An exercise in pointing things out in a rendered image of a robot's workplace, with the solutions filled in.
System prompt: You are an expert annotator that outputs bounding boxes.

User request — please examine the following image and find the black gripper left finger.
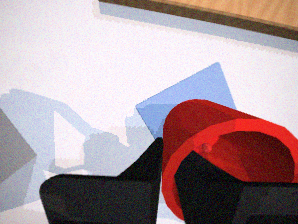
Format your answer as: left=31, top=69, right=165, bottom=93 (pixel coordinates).
left=39, top=137, right=164, bottom=224

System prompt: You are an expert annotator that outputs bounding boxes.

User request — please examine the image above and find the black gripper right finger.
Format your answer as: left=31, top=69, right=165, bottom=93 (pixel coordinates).
left=174, top=150, right=298, bottom=224

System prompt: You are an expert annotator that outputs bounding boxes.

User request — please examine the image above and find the red cup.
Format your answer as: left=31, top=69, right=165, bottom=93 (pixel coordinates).
left=162, top=99, right=298, bottom=220

